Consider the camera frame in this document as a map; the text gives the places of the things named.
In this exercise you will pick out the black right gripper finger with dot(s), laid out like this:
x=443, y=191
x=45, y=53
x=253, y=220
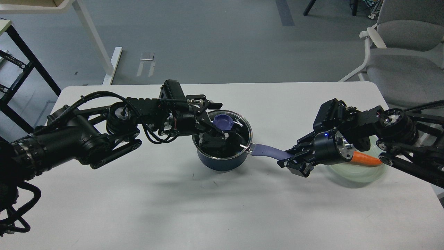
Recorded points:
x=302, y=169
x=301, y=151

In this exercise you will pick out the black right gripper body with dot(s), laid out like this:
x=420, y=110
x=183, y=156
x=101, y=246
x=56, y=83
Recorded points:
x=327, y=148

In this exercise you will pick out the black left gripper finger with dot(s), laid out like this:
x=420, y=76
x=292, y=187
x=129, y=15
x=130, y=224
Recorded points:
x=212, y=138
x=199, y=106

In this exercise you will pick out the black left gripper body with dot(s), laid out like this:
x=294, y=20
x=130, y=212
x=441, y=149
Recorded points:
x=186, y=124

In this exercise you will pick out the blue saucepan with handle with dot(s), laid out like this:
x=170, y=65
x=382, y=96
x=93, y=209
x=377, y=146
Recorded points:
x=253, y=149

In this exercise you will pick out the glass lid with blue knob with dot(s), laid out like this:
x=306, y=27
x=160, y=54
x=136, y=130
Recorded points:
x=238, y=141

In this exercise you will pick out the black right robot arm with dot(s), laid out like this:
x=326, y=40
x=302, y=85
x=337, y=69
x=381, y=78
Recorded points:
x=406, y=138

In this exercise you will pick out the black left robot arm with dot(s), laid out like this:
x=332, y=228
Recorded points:
x=95, y=130

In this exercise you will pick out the orange toy carrot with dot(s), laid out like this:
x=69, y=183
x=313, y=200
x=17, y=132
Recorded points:
x=362, y=159

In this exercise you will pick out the pale green plate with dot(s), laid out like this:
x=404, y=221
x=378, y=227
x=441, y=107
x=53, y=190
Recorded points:
x=362, y=174

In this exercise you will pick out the grey office chair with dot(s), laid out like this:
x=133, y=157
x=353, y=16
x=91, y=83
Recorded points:
x=396, y=52

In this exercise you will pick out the black chair base legs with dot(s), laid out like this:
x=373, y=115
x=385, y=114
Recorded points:
x=318, y=7

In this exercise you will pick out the white desk with legs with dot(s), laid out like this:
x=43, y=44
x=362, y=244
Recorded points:
x=74, y=41

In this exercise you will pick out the black metal frame rack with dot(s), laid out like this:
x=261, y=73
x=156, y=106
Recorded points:
x=26, y=69

